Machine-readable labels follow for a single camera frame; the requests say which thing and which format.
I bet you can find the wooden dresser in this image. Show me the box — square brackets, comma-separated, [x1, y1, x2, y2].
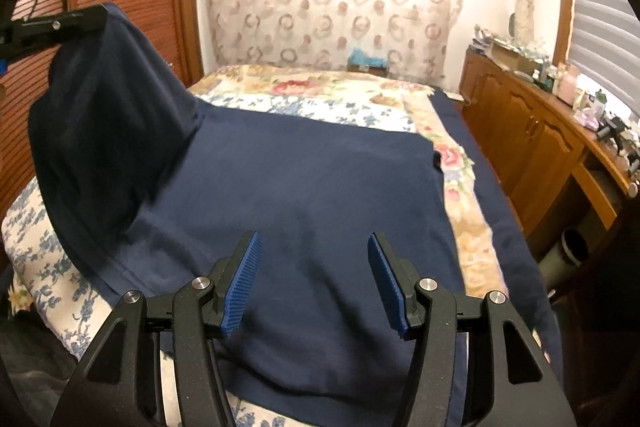
[457, 47, 640, 260]

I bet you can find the ring patterned curtain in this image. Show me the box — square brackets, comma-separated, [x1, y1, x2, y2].
[202, 0, 469, 88]

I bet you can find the teal cloth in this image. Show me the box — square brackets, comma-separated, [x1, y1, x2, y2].
[346, 48, 392, 74]

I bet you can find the navy t-shirt with orange print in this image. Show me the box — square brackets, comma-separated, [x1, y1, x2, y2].
[27, 2, 468, 425]

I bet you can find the grey waste bin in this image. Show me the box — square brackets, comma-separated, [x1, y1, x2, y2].
[537, 227, 591, 294]

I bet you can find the clutter of small bottles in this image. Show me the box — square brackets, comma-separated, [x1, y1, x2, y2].
[470, 23, 640, 200]

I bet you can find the floral bedspread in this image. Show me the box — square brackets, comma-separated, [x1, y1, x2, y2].
[0, 64, 501, 427]

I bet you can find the window blind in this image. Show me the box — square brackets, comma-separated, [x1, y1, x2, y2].
[567, 0, 640, 85]

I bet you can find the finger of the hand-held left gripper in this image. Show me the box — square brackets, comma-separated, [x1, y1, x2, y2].
[0, 4, 109, 64]

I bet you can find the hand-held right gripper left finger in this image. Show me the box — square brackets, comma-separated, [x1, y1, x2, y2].
[50, 229, 263, 427]

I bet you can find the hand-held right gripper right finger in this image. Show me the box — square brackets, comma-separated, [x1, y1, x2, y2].
[366, 231, 578, 427]

